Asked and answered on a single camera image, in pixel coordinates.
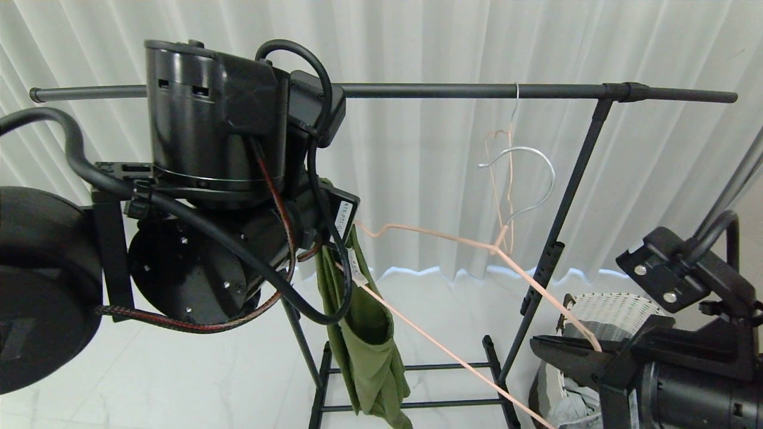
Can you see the white laundry basket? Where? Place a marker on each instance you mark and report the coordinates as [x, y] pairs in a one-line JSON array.
[[608, 310]]

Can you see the white curtain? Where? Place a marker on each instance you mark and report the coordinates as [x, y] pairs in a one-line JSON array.
[[417, 36]]

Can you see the black clothes rack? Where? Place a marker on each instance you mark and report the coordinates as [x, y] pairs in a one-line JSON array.
[[447, 90]]

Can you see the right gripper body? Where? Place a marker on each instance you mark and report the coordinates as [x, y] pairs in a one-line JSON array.
[[685, 387]]

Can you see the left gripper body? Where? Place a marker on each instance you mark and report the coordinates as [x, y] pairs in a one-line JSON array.
[[179, 268]]

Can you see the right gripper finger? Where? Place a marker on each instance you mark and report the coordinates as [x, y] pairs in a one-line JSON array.
[[572, 344], [584, 366]]

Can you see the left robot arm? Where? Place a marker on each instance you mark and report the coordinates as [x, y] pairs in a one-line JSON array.
[[202, 131]]

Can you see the pink clothes hanger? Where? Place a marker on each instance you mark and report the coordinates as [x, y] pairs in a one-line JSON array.
[[511, 179], [496, 247]]

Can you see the pale grey shorts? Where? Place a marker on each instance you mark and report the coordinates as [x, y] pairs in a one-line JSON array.
[[575, 411]]

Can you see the green printed T-shirt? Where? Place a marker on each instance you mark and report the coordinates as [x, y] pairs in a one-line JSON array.
[[369, 345]]

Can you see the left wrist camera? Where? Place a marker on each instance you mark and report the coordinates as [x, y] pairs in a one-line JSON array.
[[316, 107]]

